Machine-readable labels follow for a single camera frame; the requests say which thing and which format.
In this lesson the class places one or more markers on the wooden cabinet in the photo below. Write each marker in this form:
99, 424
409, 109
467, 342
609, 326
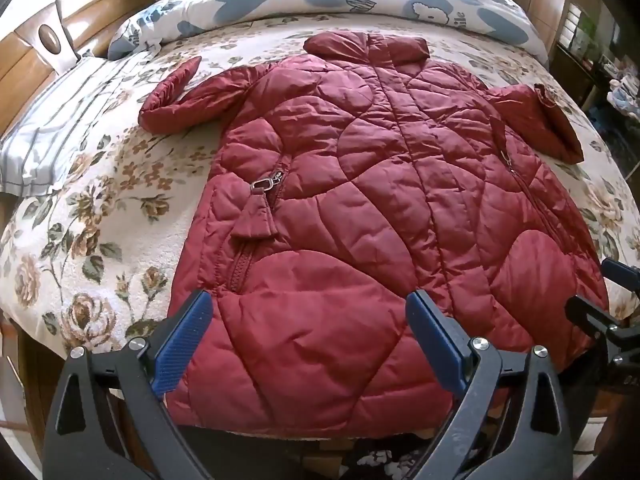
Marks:
542, 5

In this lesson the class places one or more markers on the pile of mixed clothes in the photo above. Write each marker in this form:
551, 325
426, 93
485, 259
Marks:
625, 92

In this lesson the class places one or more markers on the green and white boxes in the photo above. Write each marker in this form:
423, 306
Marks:
590, 30

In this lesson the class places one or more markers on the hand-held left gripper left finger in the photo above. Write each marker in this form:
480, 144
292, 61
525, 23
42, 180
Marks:
184, 341

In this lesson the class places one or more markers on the red quilted coat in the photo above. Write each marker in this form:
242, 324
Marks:
380, 220

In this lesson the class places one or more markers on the wooden headboard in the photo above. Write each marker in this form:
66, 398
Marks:
75, 20

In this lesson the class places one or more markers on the floral bed blanket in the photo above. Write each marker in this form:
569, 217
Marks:
95, 240

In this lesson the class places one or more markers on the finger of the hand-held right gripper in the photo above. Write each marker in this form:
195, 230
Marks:
622, 271
592, 316

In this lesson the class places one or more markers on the grey striped pillow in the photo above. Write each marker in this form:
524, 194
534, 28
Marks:
55, 125

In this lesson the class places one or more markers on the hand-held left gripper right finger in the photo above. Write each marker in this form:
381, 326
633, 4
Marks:
433, 341

